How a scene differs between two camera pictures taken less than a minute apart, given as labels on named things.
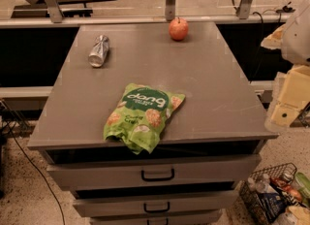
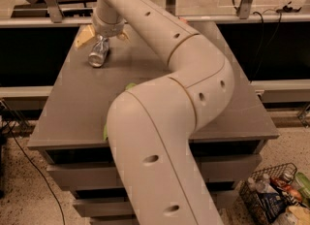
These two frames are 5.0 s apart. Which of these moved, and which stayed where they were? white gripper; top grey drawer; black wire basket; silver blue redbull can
Moved: white gripper
Stayed: black wire basket; silver blue redbull can; top grey drawer
